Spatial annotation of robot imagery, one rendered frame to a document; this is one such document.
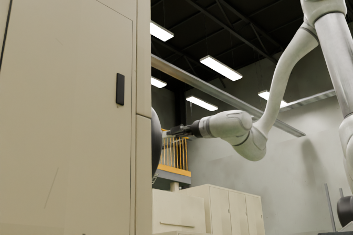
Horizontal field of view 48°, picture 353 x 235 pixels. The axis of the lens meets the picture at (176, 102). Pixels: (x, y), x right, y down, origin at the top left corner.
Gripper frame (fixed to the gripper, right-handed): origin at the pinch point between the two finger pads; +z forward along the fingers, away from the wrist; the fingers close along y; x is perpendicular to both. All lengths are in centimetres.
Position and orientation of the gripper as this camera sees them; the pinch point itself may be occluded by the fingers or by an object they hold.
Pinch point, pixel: (168, 134)
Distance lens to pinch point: 177.2
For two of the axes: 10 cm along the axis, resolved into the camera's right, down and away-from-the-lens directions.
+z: -7.4, 1.7, 6.5
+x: -0.7, 9.4, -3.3
